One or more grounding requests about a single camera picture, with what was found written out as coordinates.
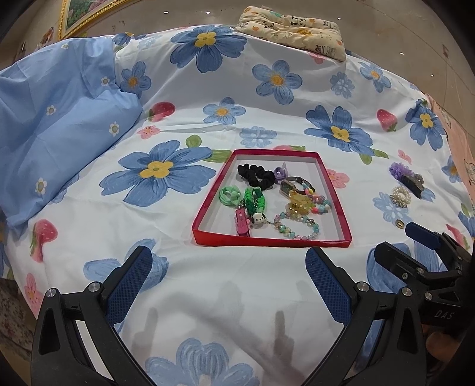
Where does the light blue pillow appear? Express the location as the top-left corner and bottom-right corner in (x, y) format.
(0, 37), (144, 229)

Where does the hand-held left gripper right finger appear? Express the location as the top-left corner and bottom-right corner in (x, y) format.
(297, 246), (427, 386)

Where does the green braided bracelet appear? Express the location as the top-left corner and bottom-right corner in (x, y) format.
(243, 186), (267, 213)

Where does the multicolour bead bracelet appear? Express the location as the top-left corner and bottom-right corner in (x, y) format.
(303, 186), (332, 216)

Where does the gold picture frame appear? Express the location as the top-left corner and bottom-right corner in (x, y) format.
(58, 0), (143, 39)

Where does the yellow claw clip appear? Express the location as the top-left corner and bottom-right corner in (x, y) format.
(285, 191), (312, 218)

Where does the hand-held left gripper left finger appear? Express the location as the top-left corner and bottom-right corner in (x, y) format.
(31, 245), (156, 386)

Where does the purple flower hair clip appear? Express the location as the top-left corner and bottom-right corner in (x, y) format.
(389, 162), (424, 201)

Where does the gold wristwatch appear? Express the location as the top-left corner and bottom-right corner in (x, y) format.
(279, 176), (316, 197)

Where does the person's right hand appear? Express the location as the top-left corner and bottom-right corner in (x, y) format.
(425, 331), (464, 368)

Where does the green hair tie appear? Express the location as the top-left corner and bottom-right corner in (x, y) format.
(219, 186), (243, 206)

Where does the pastel bead bracelet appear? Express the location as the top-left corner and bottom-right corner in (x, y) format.
(274, 211), (320, 240)

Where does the cream panda print cushion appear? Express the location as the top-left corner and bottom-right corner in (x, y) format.
(235, 5), (347, 62)

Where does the pearl bracelet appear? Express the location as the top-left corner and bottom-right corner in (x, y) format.
(389, 186), (412, 208)

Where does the white floral bedsheet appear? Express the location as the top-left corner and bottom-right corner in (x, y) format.
(0, 24), (475, 386)

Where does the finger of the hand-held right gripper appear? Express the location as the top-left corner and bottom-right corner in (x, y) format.
(404, 222), (464, 257)
(373, 241), (435, 288)

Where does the black scrunchie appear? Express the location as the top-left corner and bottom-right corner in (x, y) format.
(237, 162), (276, 187)

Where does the pink hair clip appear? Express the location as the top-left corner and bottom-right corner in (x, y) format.
(234, 208), (251, 236)

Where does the red shallow box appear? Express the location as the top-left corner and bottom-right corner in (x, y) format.
(192, 149), (352, 248)

